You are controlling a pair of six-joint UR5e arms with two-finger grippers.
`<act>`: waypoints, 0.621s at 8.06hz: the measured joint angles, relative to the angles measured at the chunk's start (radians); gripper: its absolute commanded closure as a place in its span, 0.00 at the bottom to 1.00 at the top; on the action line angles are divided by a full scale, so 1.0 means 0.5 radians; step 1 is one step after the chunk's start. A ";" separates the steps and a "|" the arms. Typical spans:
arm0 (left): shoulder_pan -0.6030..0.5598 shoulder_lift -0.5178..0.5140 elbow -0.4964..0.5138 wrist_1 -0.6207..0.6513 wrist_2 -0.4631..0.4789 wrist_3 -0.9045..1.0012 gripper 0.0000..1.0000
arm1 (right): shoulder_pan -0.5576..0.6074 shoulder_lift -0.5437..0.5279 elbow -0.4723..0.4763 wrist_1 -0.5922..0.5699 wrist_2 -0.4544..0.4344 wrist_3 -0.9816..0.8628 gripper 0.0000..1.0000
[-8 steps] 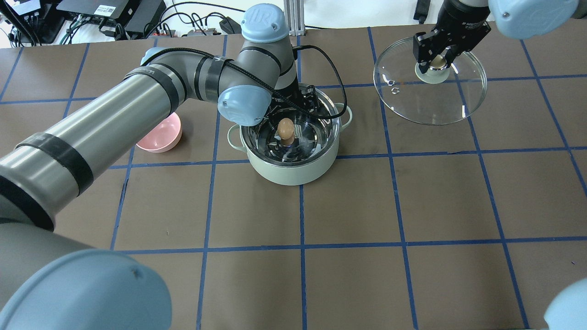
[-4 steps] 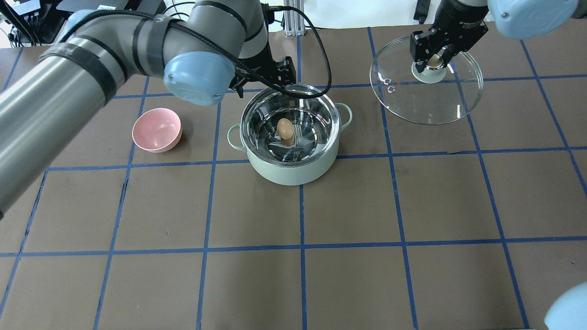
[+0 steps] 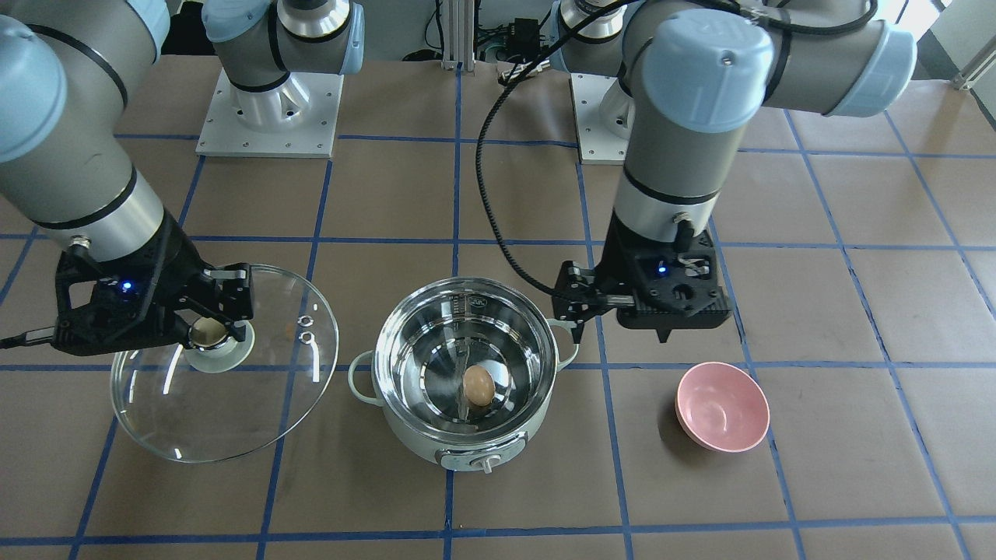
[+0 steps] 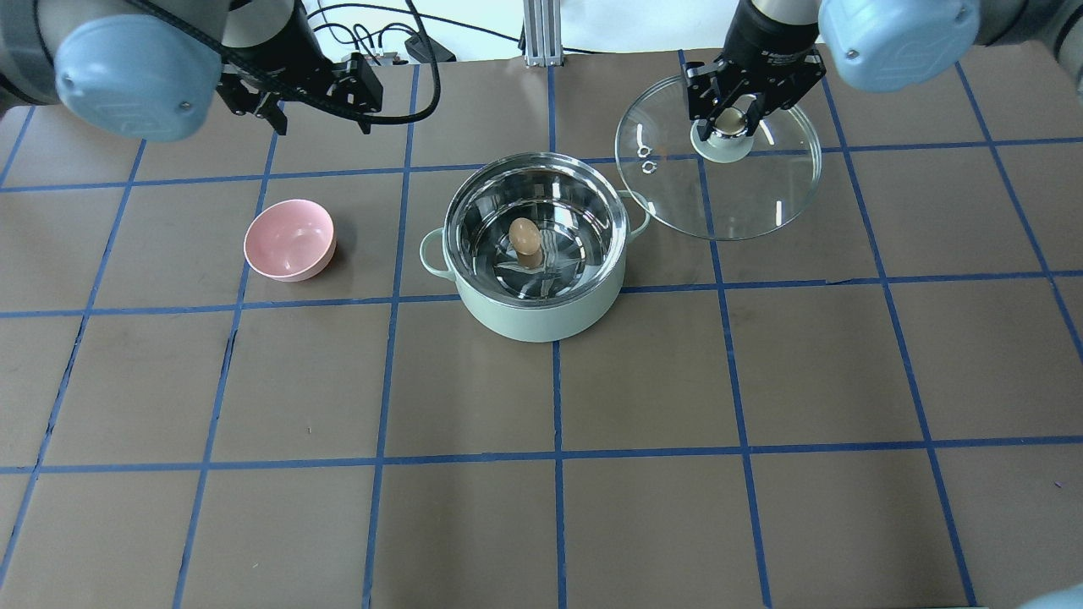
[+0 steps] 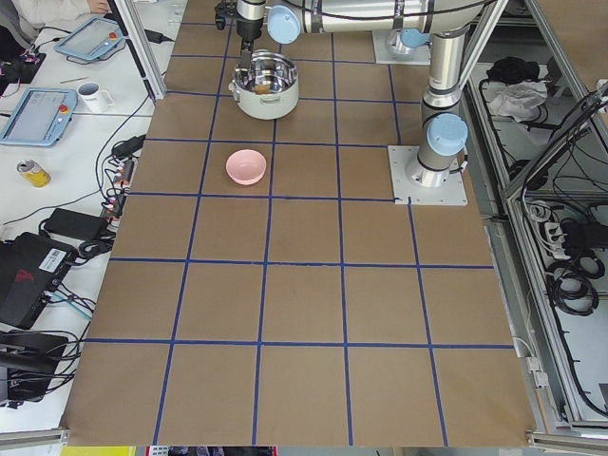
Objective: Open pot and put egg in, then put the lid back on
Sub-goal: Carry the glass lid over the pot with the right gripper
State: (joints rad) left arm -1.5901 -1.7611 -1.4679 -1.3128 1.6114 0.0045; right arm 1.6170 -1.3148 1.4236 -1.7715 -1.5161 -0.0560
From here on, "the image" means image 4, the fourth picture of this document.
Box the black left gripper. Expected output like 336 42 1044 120
216 17 384 137

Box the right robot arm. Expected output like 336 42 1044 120
682 1 1082 156

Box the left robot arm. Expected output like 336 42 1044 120
1 1 383 141

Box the pink bowl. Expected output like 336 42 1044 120
243 198 338 283

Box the black power adapter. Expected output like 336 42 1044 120
404 33 458 64

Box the beige egg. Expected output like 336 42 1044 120
508 218 542 257

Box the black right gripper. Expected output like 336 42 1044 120
684 1 827 144

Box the aluminium frame post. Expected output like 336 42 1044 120
521 0 565 67

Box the pale green cooking pot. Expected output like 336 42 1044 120
419 151 650 344

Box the glass pot lid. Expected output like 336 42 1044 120
614 76 823 239

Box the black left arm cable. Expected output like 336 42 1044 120
127 0 442 126

